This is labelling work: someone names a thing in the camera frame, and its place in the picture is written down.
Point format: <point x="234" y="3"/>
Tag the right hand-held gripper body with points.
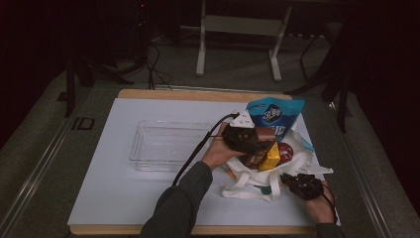
<point x="307" y="186"/>

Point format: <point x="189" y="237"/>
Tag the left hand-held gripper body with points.
<point x="239" y="139"/>

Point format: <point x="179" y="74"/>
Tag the red-lidded candy can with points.
<point x="285" y="152"/>

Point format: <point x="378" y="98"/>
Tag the brown snack box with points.
<point x="252" y="160"/>

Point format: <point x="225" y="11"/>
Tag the white tote bag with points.
<point x="251" y="190"/>

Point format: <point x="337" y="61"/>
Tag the clear plastic container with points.
<point x="165" y="145"/>

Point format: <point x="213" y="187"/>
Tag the person's left hand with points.
<point x="218" y="152"/>

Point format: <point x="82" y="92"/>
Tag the person's right hand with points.
<point x="322" y="208"/>

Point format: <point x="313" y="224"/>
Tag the yellow snack box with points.
<point x="270" y="158"/>

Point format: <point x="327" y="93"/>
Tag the blue snack bag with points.
<point x="274" y="114"/>

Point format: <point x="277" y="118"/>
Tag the black stand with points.
<point x="71" y="82"/>
<point x="341" y="92"/>

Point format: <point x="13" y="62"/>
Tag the white metal stand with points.
<point x="242" y="24"/>

